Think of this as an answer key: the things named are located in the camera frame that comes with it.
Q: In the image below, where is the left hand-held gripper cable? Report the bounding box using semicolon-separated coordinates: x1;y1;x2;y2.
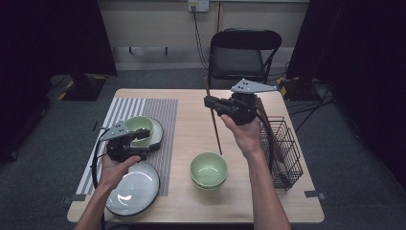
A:
90;130;111;230

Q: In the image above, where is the hand-held gripper cable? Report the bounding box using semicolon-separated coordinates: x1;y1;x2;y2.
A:
90;130;111;230
255;95;276;175

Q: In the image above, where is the right hand-held gripper cable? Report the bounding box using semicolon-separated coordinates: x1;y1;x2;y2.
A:
255;95;276;175

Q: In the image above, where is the white plate black rim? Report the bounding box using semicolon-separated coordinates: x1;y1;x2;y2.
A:
106;195;161;218
104;161;161;215
125;116;165;152

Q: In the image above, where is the black socket cable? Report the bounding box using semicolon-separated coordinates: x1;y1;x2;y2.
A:
191;5;210;71

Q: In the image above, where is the black folding chair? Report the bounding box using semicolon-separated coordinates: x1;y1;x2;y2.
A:
207;28;283;91

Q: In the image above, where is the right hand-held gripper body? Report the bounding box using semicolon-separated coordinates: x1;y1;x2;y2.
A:
219;78;278;127

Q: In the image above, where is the person's left hand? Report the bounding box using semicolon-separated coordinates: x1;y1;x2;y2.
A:
100;152;142;193

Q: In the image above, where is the person's right hand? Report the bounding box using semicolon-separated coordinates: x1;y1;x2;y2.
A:
220;113;266;159

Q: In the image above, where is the grey striped placemat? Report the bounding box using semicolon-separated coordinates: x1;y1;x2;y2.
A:
76;98;179;197

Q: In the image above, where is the white wall socket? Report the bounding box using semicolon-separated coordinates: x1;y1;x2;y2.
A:
187;0;211;13

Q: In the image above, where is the black floor cable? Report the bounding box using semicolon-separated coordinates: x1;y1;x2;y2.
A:
286;84;336;133

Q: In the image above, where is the black stand base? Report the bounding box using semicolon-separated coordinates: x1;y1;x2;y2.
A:
277;76;324;103
56;71;108;103

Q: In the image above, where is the beige wall conduit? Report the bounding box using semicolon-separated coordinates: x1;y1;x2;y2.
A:
215;1;224;33

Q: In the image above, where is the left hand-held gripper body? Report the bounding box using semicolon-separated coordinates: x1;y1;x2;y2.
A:
100;120;148;163

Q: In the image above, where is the green ceramic bowl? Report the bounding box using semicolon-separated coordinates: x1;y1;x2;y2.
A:
124;115;155;149
191;176;228;192
190;151;229;187

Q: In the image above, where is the dark curtain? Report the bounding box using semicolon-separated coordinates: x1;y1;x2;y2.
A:
285;0;406;193
0;0;118;164

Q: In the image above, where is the black wire basket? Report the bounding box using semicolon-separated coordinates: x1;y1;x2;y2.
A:
259;116;305;192

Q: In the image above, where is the grey tape strip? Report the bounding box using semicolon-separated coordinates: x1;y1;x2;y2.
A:
61;194;88;205
304;190;327;201

